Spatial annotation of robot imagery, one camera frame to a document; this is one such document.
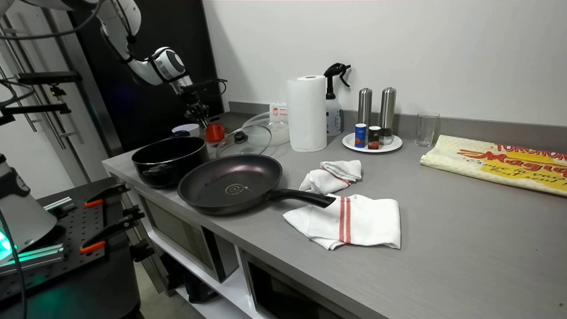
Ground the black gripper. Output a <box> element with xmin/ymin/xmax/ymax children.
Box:
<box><xmin>184</xmin><ymin>91</ymin><xmax>211</xmax><ymax>128</ymax></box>

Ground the red cup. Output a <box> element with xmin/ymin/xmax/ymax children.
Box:
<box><xmin>204</xmin><ymin>121</ymin><xmax>227</xmax><ymax>145</ymax></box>

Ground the small white bowl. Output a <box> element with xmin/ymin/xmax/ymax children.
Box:
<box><xmin>170</xmin><ymin>122</ymin><xmax>202</xmax><ymax>138</ymax></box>

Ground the black cooking pot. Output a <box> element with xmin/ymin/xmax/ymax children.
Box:
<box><xmin>129</xmin><ymin>135</ymin><xmax>209</xmax><ymax>192</ymax></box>

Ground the glass lid with black knob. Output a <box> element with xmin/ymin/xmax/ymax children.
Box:
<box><xmin>212</xmin><ymin>121</ymin><xmax>274</xmax><ymax>160</ymax></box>

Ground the black frying pan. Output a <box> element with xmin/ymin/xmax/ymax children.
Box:
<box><xmin>175</xmin><ymin>154</ymin><xmax>336</xmax><ymax>218</ymax></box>

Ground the white box with red label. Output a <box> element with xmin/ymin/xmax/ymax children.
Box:
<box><xmin>267</xmin><ymin>103</ymin><xmax>290</xmax><ymax>126</ymax></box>

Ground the glass pot lid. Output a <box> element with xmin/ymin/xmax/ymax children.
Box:
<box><xmin>235</xmin><ymin>112</ymin><xmax>292</xmax><ymax>147</ymax></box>

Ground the white paper towel roll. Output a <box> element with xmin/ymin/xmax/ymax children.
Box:
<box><xmin>285</xmin><ymin>73</ymin><xmax>329</xmax><ymax>154</ymax></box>

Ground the dark built-in appliance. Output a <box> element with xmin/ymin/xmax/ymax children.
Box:
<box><xmin>140</xmin><ymin>197</ymin><xmax>241</xmax><ymax>284</ymax></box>
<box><xmin>237</xmin><ymin>250</ymin><xmax>356</xmax><ymax>319</ymax></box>

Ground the black orange-tipped clamp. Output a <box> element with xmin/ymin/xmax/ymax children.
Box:
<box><xmin>83</xmin><ymin>183</ymin><xmax>131</xmax><ymax>209</ymax></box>
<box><xmin>78</xmin><ymin>206</ymin><xmax>147</xmax><ymax>257</ymax></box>

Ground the spray bottle with black head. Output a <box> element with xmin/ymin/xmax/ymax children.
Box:
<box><xmin>322</xmin><ymin>62</ymin><xmax>352</xmax><ymax>138</ymax></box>

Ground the crumpled white red-striped towel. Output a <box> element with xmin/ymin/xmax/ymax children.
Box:
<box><xmin>297</xmin><ymin>158</ymin><xmax>363</xmax><ymax>195</ymax></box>

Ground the blue capped spice jar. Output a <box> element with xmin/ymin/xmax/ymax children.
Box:
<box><xmin>352</xmin><ymin>122</ymin><xmax>370</xmax><ymax>149</ymax></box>

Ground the short steel grinder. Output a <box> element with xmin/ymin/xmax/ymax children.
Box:
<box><xmin>356</xmin><ymin>87</ymin><xmax>374</xmax><ymax>128</ymax></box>

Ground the small grey metal block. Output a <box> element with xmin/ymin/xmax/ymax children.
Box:
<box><xmin>41</xmin><ymin>195</ymin><xmax>76</xmax><ymax>216</ymax></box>

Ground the dark spice jar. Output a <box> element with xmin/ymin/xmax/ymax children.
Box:
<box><xmin>367</xmin><ymin>124</ymin><xmax>383</xmax><ymax>151</ymax></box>

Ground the tall steel grinder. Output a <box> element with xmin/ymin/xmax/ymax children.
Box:
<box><xmin>379</xmin><ymin>85</ymin><xmax>397</xmax><ymax>138</ymax></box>

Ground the flat white red-striped towel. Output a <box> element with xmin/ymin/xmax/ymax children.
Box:
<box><xmin>282</xmin><ymin>193</ymin><xmax>402</xmax><ymax>252</ymax></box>

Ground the white round plate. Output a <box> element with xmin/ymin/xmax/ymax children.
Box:
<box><xmin>340</xmin><ymin>130</ymin><xmax>404</xmax><ymax>156</ymax></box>

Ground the black breadboard table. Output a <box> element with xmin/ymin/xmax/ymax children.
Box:
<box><xmin>0</xmin><ymin>176</ymin><xmax>147</xmax><ymax>319</ymax></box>

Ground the clear drinking glass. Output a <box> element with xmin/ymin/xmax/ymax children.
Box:
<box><xmin>416</xmin><ymin>112</ymin><xmax>441</xmax><ymax>149</ymax></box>

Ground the yellow printed bag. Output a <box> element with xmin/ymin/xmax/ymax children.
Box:
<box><xmin>418</xmin><ymin>133</ymin><xmax>567</xmax><ymax>199</ymax></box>

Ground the wrist mounted camera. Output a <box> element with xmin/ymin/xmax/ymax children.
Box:
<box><xmin>175</xmin><ymin>76</ymin><xmax>228</xmax><ymax>96</ymax></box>

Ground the black camera stand bar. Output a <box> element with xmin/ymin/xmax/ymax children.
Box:
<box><xmin>16</xmin><ymin>69</ymin><xmax>83</xmax><ymax>99</ymax></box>

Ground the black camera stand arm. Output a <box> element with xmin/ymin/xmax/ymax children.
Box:
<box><xmin>0</xmin><ymin>101</ymin><xmax>72</xmax><ymax>128</ymax></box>

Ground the aluminium rail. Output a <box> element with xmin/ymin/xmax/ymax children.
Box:
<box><xmin>0</xmin><ymin>243</ymin><xmax>67</xmax><ymax>273</ymax></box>

